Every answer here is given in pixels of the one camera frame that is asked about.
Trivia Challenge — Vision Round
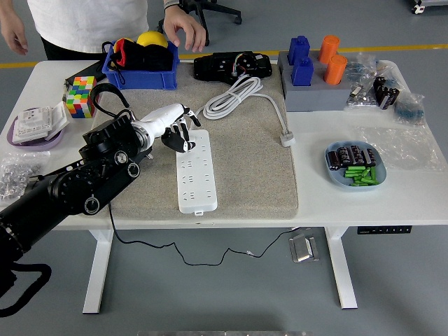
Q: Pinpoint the orange cylinder block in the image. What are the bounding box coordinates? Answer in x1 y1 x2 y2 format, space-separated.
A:
317 34 341 64
323 55 349 86

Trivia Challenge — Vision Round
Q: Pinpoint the person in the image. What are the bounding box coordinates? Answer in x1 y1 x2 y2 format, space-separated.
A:
27 0 151 61

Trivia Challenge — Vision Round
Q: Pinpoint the person's right hand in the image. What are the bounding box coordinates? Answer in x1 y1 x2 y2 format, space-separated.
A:
0 10 29 56

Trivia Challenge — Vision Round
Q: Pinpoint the clear bag of metal nuts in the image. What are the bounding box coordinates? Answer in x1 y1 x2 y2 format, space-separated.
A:
0 150 52 207

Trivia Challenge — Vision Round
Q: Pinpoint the grey block base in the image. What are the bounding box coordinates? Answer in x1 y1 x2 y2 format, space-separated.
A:
278 50 354 113

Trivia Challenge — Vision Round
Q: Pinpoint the blue plastic bin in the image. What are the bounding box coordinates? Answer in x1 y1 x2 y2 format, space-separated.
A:
101 41 181 91

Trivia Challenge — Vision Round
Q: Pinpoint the clear bag of blue parts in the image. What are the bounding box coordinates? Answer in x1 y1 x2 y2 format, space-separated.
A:
393 92 427 126

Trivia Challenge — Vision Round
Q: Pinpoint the blue bottle-shaped block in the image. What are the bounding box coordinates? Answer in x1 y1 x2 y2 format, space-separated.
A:
291 56 315 88
287 34 312 67

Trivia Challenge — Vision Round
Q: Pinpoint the grey-brown mat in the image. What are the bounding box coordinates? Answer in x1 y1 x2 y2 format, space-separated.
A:
91 62 300 221

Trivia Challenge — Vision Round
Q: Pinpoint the clear bag of metal parts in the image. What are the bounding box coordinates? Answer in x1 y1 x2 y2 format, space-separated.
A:
344 83 379 113

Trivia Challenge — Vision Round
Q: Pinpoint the black electronic device with wires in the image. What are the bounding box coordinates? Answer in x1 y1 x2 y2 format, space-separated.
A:
193 50 273 84

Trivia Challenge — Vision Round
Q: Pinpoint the large empty clear bag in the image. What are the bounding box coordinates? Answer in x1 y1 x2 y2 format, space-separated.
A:
355 125 447 173

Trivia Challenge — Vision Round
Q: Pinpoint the yellow ball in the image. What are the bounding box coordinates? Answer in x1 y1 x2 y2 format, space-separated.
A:
136 30 169 48

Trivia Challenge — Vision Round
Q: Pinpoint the white table leg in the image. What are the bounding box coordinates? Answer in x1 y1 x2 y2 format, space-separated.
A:
82 229 115 314
323 226 358 311

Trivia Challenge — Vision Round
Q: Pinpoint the light blue tray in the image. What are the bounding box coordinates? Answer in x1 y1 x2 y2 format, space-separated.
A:
324 140 388 193

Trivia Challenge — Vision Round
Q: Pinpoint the colourful puzzle cube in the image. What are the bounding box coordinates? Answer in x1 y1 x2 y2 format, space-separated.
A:
65 76 98 119

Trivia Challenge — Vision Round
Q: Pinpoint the metal foot pedal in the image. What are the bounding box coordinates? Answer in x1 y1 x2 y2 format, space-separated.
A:
288 233 320 264

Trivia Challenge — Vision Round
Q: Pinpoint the black power adapter with cord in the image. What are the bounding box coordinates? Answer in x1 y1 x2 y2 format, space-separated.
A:
107 150 304 267

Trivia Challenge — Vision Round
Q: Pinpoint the black office chair base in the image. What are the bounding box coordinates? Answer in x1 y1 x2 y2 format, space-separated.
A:
157 0 243 47

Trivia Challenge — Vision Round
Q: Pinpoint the white cart with wheel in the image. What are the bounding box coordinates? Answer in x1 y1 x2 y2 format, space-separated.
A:
407 0 448 15

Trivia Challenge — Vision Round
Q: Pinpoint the black flat box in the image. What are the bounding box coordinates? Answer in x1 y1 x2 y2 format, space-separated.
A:
62 58 108 102

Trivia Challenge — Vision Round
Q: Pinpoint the white wall socket panel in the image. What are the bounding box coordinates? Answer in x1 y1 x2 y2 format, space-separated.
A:
12 106 53 144

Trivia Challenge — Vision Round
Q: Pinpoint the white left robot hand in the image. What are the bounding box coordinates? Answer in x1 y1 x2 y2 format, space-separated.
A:
139 103 202 154

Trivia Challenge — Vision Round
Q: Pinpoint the clear bag of blue resistors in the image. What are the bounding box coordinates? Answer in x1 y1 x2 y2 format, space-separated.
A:
349 52 379 85

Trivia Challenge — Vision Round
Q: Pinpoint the purple tray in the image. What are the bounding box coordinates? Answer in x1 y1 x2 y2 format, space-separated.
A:
6 106 66 152

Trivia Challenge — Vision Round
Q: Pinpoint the white power strip with cable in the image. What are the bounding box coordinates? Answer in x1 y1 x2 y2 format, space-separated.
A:
176 76 297 215

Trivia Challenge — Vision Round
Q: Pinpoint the black table control panel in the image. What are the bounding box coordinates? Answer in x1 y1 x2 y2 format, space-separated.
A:
356 226 412 235

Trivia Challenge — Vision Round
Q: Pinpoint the person's left hand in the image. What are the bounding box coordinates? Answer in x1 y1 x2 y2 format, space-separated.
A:
162 6 207 53

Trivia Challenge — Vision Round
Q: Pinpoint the black cloth with red trim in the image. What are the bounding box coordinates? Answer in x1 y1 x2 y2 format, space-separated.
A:
101 37 175 85

